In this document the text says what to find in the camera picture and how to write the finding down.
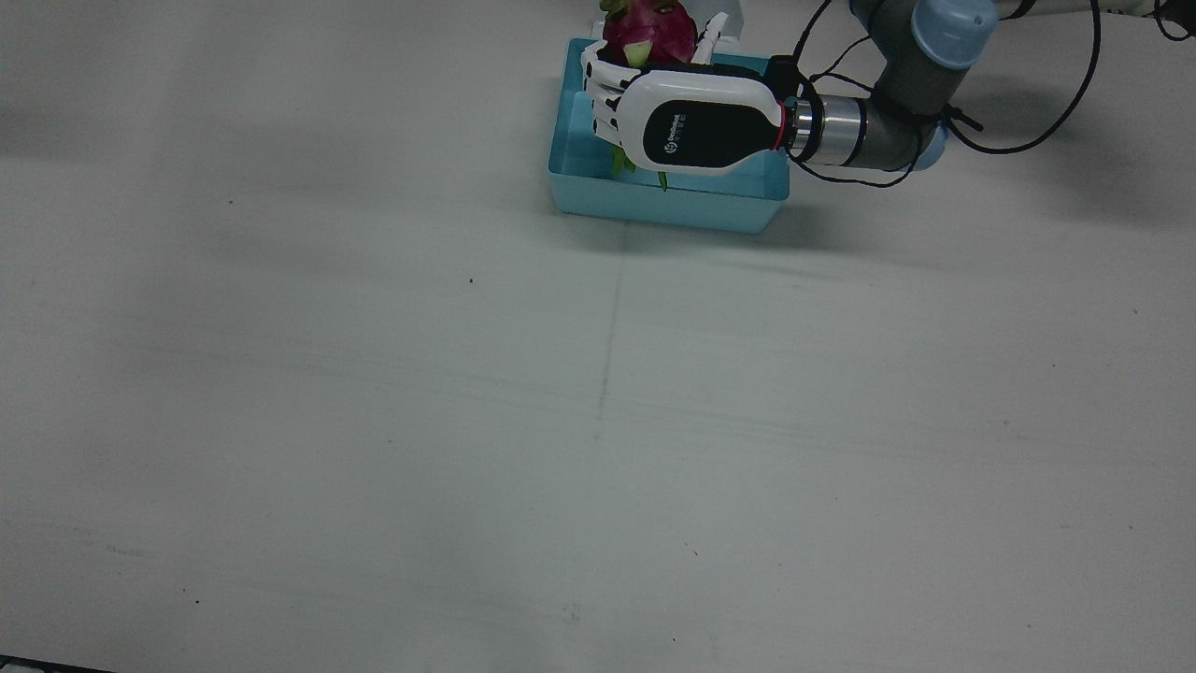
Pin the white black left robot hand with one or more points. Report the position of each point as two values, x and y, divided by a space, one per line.
701 121

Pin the pink dragon fruit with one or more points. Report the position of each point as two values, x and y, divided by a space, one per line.
649 33

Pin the light blue plastic bin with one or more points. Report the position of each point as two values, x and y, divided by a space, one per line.
673 210

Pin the black wrist connector bracket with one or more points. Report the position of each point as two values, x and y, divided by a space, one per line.
783 73

